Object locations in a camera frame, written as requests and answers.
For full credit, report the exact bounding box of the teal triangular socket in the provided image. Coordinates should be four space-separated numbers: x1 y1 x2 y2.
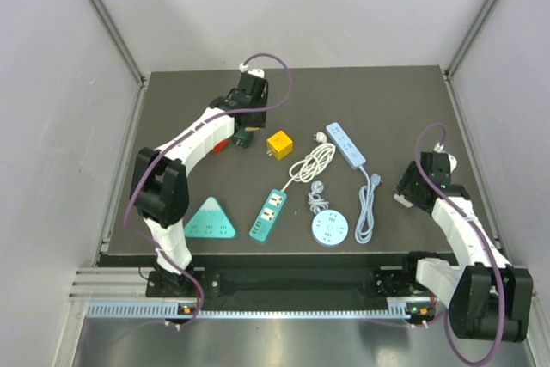
184 197 236 239

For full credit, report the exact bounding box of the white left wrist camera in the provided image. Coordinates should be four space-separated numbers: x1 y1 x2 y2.
238 63 265 79

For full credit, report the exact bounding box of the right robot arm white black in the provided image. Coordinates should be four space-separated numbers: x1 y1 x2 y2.
394 151 533 342

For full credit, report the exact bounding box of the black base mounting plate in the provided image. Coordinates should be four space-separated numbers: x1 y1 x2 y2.
145 265 428 303

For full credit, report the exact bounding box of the light blue power cable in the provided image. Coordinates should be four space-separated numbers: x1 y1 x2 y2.
354 167 383 245

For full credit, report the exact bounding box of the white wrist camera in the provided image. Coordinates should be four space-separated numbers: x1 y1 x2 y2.
238 63 265 79
433 142 458 173

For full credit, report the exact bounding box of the round light blue socket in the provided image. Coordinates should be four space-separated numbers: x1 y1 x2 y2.
311 210 349 247

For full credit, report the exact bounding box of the grey blue cable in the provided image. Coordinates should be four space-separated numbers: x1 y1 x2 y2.
307 180 332 216

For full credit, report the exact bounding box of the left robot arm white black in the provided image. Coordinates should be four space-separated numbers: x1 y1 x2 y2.
131 69 268 296

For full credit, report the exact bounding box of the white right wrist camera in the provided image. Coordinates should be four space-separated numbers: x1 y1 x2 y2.
433 142 458 173

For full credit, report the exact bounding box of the white cube socket adapter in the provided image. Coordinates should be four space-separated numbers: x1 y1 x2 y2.
394 193 413 208

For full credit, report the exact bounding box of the white power cable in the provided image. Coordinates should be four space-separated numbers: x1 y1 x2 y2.
281 131 337 192

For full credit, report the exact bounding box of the teal power strip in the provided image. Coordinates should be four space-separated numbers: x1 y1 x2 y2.
248 189 287 243

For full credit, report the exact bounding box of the dark green cube plug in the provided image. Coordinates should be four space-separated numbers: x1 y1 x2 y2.
230 128 254 148

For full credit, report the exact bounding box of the red cube plug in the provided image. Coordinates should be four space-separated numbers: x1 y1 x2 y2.
212 139 229 153

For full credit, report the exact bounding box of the light blue power strip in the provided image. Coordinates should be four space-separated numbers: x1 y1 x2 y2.
326 122 366 169

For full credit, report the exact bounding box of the light blue cable duct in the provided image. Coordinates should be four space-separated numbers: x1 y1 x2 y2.
86 301 431 320

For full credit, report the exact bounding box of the yellow cube plug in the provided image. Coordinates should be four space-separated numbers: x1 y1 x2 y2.
266 130 293 161

